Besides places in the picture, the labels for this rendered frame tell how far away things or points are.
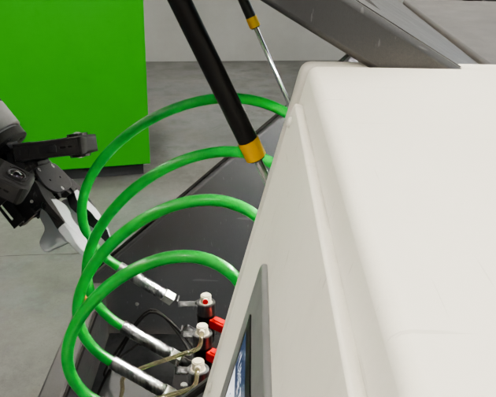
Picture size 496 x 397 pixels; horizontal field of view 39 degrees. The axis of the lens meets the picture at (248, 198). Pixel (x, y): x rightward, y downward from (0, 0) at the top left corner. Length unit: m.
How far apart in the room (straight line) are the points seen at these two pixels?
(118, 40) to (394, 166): 3.91
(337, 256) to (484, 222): 0.06
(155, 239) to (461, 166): 1.06
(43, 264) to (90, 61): 1.30
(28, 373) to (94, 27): 2.13
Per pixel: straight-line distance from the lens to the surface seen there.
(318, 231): 0.34
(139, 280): 1.05
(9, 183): 0.87
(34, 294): 3.30
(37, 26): 4.21
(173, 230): 1.37
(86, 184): 1.00
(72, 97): 4.30
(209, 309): 1.06
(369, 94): 0.48
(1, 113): 1.06
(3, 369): 2.88
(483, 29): 1.04
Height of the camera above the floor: 1.67
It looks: 24 degrees down
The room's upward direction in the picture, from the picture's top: 1 degrees clockwise
